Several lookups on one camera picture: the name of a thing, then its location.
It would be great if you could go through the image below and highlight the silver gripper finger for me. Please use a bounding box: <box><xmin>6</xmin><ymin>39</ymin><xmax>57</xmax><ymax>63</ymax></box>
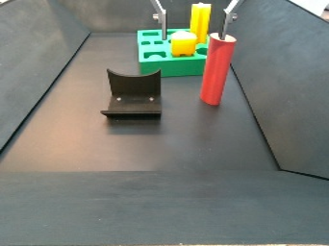
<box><xmin>219</xmin><ymin>0</ymin><xmax>244</xmax><ymax>40</ymax></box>
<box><xmin>149</xmin><ymin>0</ymin><xmax>168</xmax><ymax>40</ymax></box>

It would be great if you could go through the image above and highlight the red oval cylinder peg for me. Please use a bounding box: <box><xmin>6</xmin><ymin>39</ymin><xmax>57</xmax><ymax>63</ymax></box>
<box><xmin>201</xmin><ymin>33</ymin><xmax>237</xmax><ymax>106</ymax></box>

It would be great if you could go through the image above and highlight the yellow star shaped peg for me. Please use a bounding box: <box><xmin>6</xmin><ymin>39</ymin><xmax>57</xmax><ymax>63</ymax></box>
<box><xmin>190</xmin><ymin>2</ymin><xmax>212</xmax><ymax>43</ymax></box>

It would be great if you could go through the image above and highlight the green shape sorting board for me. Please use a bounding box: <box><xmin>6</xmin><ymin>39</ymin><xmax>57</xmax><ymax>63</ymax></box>
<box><xmin>137</xmin><ymin>29</ymin><xmax>209</xmax><ymax>77</ymax></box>

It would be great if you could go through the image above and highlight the black curved plastic stand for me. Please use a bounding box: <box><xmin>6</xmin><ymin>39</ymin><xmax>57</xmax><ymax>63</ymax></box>
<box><xmin>101</xmin><ymin>69</ymin><xmax>162</xmax><ymax>117</ymax></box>

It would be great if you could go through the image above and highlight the yellow house shaped peg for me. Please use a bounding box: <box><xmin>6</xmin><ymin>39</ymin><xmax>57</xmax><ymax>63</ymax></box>
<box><xmin>172</xmin><ymin>31</ymin><xmax>197</xmax><ymax>57</ymax></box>

